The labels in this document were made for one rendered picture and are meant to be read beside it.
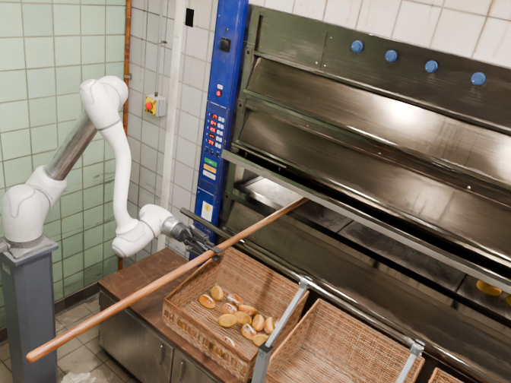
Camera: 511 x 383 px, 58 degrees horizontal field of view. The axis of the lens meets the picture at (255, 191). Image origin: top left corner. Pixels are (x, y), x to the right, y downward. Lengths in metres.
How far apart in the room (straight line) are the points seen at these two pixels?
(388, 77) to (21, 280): 1.78
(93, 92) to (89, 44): 0.88
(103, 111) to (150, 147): 1.03
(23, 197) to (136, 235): 0.50
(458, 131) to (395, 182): 0.33
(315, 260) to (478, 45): 1.19
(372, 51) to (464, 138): 0.49
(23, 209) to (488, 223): 1.86
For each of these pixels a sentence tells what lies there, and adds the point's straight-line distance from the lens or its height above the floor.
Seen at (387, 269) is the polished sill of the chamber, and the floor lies 1.16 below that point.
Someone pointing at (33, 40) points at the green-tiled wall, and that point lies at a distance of 2.59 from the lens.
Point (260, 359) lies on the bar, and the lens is 1.95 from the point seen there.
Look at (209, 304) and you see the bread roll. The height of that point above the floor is 0.62.
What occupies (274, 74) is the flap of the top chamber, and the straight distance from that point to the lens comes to 2.22.
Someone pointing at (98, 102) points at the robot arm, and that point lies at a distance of 1.90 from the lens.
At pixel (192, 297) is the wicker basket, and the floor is 0.61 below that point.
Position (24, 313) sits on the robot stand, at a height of 0.68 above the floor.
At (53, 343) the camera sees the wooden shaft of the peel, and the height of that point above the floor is 1.21.
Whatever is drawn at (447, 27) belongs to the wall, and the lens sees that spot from 1.87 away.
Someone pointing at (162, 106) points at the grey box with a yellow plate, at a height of 1.47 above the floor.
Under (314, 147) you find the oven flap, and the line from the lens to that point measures 2.15.
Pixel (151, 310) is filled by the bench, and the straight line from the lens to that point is 2.56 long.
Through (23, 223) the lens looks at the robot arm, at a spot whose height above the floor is 1.15.
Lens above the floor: 2.31
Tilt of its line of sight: 27 degrees down
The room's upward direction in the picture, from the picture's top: 10 degrees clockwise
